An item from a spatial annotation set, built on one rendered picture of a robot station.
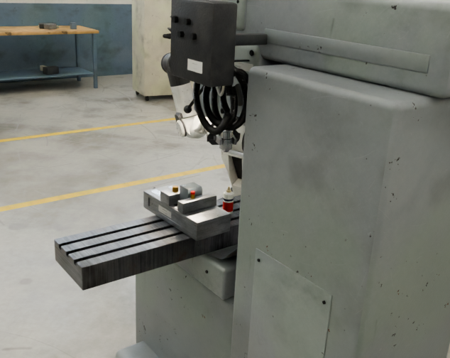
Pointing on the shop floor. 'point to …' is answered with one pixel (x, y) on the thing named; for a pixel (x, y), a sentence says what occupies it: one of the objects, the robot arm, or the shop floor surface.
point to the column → (347, 219)
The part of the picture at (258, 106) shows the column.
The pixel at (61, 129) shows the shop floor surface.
